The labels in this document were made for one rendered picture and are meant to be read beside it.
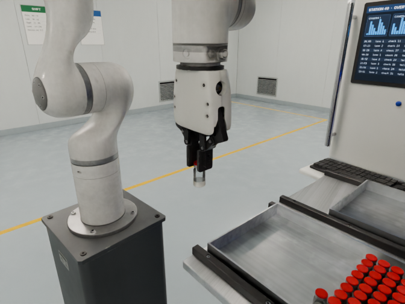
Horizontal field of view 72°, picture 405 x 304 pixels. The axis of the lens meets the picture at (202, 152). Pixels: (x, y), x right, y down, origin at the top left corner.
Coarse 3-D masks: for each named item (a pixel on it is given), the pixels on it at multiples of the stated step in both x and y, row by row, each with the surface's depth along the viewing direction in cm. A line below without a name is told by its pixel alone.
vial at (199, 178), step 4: (196, 168) 49; (196, 172) 49; (204, 172) 50; (196, 176) 49; (200, 176) 49; (204, 176) 50; (196, 180) 50; (200, 180) 50; (204, 180) 50; (196, 184) 50; (200, 184) 50; (204, 184) 51
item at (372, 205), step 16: (352, 192) 83; (368, 192) 89; (384, 192) 87; (400, 192) 84; (336, 208) 77; (352, 208) 81; (368, 208) 81; (384, 208) 81; (400, 208) 81; (368, 224) 68; (384, 224) 73; (400, 224) 73; (400, 240) 63
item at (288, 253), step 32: (256, 224) 72; (288, 224) 73; (320, 224) 68; (224, 256) 58; (256, 256) 62; (288, 256) 62; (320, 256) 62; (352, 256) 62; (384, 256) 58; (256, 288) 52; (288, 288) 54
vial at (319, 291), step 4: (320, 288) 48; (316, 292) 48; (320, 292) 48; (324, 292) 48; (316, 296) 47; (320, 296) 47; (324, 296) 47; (316, 300) 48; (320, 300) 47; (324, 300) 47
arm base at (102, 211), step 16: (80, 176) 70; (96, 176) 70; (112, 176) 72; (80, 192) 72; (96, 192) 71; (112, 192) 74; (80, 208) 74; (96, 208) 73; (112, 208) 75; (128, 208) 83; (80, 224) 75; (96, 224) 74; (112, 224) 75; (128, 224) 76
